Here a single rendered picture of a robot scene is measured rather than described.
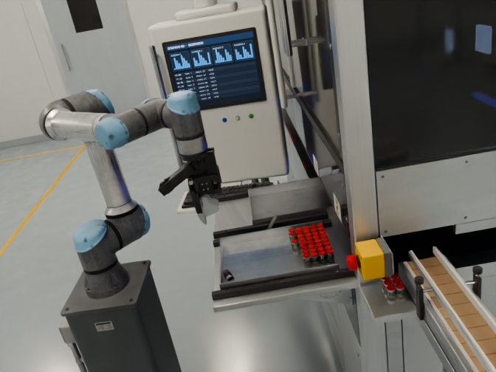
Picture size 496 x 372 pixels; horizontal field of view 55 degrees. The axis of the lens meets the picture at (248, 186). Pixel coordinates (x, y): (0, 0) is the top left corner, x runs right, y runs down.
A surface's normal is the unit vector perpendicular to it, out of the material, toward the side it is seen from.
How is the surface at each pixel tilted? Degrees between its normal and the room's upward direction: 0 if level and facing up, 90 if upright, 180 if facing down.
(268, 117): 90
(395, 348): 90
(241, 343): 0
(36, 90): 90
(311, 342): 0
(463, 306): 0
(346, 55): 90
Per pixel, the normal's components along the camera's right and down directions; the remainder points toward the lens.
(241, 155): -0.07, 0.42
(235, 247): -0.17, -0.90
